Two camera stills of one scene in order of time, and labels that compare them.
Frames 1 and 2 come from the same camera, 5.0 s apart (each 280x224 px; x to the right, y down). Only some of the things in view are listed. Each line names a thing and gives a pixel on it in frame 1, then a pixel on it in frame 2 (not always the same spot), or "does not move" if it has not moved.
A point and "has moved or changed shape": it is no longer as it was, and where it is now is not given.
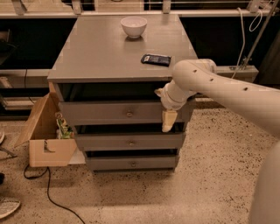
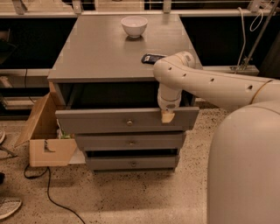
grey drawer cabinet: (106, 73) does not move
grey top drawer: (117, 113) has moved or changed shape
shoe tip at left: (2, 136) does not move
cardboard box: (45, 150) does not move
